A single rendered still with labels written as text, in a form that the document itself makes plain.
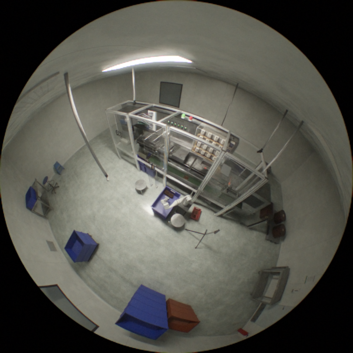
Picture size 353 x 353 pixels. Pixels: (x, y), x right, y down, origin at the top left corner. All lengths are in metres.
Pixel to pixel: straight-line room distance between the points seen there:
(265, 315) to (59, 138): 9.54
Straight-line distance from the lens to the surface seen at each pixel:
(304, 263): 4.47
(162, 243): 2.53
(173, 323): 2.89
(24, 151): 5.53
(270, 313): 4.82
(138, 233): 2.60
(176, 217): 2.35
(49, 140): 5.36
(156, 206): 2.43
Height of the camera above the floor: 2.53
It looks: 55 degrees down
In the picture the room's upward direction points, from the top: 12 degrees clockwise
